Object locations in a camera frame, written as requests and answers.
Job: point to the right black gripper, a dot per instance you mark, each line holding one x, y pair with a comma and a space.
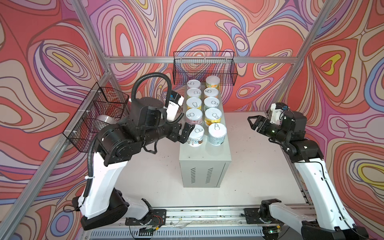
261, 120

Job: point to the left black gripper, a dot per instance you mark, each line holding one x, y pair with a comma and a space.
175, 136

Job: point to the white grey can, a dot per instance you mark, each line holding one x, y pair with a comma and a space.
194, 116

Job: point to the yellow can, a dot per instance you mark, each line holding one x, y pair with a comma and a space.
194, 103
212, 116

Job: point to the blue grey can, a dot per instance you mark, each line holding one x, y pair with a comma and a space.
217, 134

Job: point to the teal can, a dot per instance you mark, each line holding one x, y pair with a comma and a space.
211, 102

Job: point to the green labelled can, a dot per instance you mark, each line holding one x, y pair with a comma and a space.
194, 93

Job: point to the orange red labelled can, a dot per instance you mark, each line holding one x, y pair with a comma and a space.
211, 92

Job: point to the pink labelled can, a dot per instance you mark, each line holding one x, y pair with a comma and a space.
194, 84

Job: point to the orange green lidded can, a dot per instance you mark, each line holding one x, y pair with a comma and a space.
213, 82

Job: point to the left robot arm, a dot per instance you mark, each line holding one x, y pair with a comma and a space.
101, 204

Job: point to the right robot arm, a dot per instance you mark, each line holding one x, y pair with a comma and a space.
332, 222

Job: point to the grey metal cabinet counter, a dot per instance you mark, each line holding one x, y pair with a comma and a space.
204, 166

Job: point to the white tape roll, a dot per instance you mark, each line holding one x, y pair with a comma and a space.
106, 119

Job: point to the green circuit board right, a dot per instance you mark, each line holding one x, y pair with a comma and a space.
272, 230

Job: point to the green circuit board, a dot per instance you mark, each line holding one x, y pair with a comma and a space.
147, 231
272, 230

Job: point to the green circuit board left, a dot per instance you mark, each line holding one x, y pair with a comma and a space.
147, 231

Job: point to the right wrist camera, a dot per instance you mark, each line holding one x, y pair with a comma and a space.
277, 112

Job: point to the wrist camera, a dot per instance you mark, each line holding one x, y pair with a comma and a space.
277, 112
176, 101

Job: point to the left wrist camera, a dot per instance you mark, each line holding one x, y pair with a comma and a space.
176, 101

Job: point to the black wire basket rear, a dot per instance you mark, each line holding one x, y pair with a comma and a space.
198, 65

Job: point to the black wire basket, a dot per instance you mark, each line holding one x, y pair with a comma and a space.
198, 65
84, 126

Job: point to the black wire basket left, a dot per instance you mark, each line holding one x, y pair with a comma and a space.
84, 126

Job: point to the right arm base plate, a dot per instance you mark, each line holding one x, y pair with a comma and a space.
252, 216

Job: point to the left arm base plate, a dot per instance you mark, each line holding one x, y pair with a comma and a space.
155, 218

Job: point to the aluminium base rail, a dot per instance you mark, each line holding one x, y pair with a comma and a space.
227, 216

